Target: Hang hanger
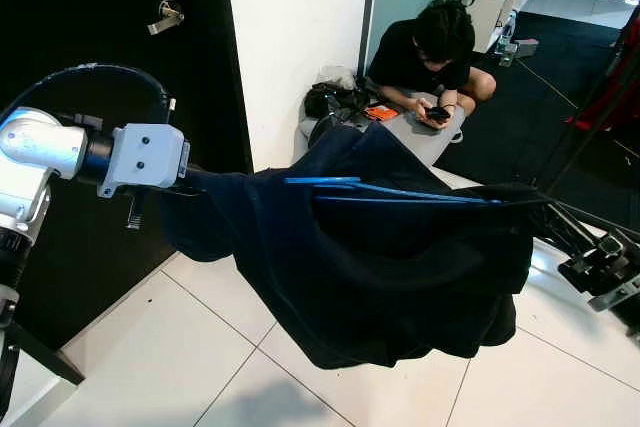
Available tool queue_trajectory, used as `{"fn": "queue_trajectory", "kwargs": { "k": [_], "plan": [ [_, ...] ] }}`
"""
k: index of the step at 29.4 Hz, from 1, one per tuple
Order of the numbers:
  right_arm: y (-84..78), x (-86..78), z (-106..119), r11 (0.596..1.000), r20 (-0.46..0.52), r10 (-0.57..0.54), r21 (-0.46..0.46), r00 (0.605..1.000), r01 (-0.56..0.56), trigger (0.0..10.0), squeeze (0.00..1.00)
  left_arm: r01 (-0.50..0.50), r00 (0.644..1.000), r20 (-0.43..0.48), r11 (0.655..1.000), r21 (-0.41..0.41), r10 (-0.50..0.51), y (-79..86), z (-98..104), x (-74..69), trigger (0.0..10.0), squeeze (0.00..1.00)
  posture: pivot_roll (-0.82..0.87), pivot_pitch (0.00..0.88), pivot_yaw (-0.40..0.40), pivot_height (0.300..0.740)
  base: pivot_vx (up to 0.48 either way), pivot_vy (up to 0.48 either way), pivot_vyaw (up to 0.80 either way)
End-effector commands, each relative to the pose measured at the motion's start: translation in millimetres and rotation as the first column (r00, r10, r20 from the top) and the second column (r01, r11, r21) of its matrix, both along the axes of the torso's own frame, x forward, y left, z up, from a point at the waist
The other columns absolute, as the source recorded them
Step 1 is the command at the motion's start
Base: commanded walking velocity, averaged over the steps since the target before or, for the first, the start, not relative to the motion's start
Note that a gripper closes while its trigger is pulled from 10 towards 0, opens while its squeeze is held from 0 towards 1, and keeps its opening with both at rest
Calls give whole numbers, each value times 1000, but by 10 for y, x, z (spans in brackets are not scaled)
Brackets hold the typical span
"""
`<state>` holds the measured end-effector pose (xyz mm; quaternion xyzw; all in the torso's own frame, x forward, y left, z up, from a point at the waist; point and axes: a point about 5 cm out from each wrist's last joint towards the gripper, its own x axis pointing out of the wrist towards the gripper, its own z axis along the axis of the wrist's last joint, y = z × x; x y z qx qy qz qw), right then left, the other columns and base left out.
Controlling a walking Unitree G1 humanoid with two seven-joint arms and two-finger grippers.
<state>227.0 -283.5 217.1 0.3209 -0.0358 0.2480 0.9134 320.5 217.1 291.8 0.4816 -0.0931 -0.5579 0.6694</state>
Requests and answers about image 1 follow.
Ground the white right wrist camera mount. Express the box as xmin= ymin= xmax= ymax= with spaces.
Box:
xmin=588 ymin=272 xmax=640 ymax=314

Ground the red shirt yellow print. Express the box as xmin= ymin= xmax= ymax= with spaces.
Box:
xmin=563 ymin=42 xmax=640 ymax=135

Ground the dark knit shirt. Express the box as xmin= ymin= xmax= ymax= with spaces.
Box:
xmin=160 ymin=119 xmax=551 ymax=370

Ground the orange flat box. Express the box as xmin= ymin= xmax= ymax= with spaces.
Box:
xmin=364 ymin=105 xmax=399 ymax=123

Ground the white cabinet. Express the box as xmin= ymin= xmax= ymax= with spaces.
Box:
xmin=466 ymin=0 xmax=543 ymax=54

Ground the black bag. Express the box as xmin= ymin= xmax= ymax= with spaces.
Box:
xmin=303 ymin=82 xmax=379 ymax=130

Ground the white crumpled bag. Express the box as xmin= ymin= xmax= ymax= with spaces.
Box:
xmin=318 ymin=64 xmax=358 ymax=90

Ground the seated person black shirt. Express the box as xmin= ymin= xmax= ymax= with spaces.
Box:
xmin=365 ymin=0 xmax=498 ymax=133

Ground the silver door handle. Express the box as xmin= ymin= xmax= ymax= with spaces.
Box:
xmin=147 ymin=0 xmax=187 ymax=37

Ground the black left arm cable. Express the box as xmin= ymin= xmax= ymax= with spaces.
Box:
xmin=0 ymin=62 xmax=177 ymax=128

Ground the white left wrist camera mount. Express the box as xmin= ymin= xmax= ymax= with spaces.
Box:
xmin=97 ymin=123 xmax=192 ymax=199

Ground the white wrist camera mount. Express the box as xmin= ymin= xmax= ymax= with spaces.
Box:
xmin=588 ymin=272 xmax=640 ymax=314
xmin=97 ymin=123 xmax=192 ymax=199

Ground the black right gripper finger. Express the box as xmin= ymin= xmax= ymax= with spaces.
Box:
xmin=546 ymin=203 xmax=604 ymax=256
xmin=556 ymin=201 xmax=616 ymax=245

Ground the grey fabric ottoman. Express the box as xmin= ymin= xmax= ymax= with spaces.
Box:
xmin=298 ymin=107 xmax=467 ymax=170

